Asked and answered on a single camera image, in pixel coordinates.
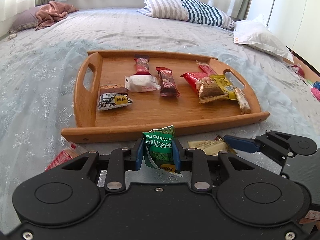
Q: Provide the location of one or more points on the purple pillow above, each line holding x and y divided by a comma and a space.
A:
26, 19

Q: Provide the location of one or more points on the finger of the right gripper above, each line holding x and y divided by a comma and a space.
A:
242, 144

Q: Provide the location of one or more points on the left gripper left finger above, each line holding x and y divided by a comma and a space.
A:
121, 160

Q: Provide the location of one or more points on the red peanut snack packet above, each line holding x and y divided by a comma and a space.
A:
206, 89

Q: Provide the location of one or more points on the brown chocolate bar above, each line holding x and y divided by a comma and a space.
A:
142, 64
167, 82

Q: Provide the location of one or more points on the red clear cracker packet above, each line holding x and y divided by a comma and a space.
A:
206, 68

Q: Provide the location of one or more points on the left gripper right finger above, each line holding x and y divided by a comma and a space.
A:
195, 161

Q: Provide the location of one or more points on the beige nougat bar packet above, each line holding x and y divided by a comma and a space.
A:
242, 101

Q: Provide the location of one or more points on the white pillow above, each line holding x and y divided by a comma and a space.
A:
257, 35

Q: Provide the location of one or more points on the cream gold wrapper packet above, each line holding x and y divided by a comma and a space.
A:
212, 147

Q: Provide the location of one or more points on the yellow snack packet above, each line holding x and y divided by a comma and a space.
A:
225, 85

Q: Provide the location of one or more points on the green wasabi peas packet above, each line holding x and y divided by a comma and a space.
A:
158, 151

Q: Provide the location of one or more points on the striped pillow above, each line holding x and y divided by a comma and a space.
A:
191, 11

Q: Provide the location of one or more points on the white pastry packet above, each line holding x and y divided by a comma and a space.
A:
141, 83

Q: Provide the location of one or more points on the almond picture snack packet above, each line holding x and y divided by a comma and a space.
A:
113, 96

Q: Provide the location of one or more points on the pink crumpled cloth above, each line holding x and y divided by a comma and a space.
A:
53, 12

